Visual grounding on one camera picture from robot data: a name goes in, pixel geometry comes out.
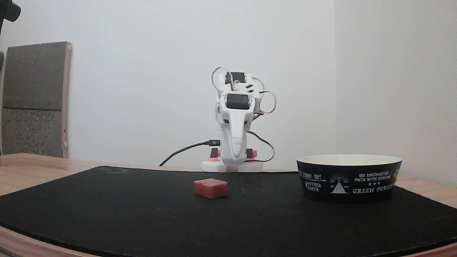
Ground red toy block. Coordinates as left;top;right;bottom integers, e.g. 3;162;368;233
194;178;229;199

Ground black table mat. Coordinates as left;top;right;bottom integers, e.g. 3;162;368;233
0;166;457;257

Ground grey wood-framed board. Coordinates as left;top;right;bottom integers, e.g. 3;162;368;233
1;41;72;158

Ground black device on stand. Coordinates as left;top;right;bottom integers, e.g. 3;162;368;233
0;0;21;36

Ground red black servo wire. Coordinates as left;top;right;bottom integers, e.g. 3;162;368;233
246;131;275;163

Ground black printed bowl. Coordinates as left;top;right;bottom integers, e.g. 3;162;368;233
296;154;403;204

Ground black usb cable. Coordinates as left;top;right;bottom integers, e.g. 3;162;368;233
159;140;221;167

